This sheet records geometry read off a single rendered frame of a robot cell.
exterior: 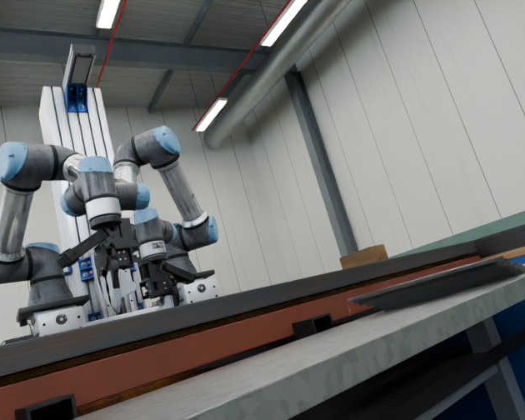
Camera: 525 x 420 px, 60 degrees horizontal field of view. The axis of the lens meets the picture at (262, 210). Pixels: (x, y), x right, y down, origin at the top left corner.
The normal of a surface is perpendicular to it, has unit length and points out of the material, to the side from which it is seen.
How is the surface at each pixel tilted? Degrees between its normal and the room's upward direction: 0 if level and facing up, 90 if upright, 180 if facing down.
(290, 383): 90
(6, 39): 90
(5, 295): 90
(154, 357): 90
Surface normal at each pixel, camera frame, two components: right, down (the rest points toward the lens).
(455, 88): -0.84, 0.11
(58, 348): 0.62, -0.34
